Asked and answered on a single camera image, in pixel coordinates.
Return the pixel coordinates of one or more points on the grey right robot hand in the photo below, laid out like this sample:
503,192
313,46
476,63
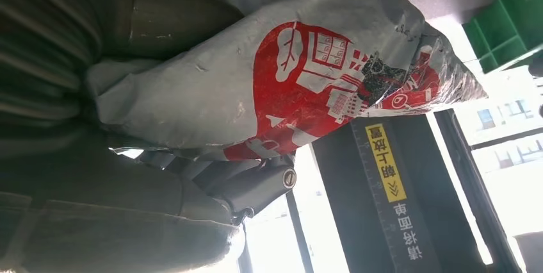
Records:
106,211

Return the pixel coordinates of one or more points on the green plastic crate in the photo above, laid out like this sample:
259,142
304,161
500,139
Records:
505,25

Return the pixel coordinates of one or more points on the ribbed grey right arm sleeve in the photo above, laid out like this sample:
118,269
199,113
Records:
38,54

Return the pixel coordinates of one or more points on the thin black post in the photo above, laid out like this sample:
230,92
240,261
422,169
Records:
299,233

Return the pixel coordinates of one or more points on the black window frame bar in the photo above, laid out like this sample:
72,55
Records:
475,186

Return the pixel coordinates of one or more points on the black machine column, yellow label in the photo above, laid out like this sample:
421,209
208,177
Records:
356,203

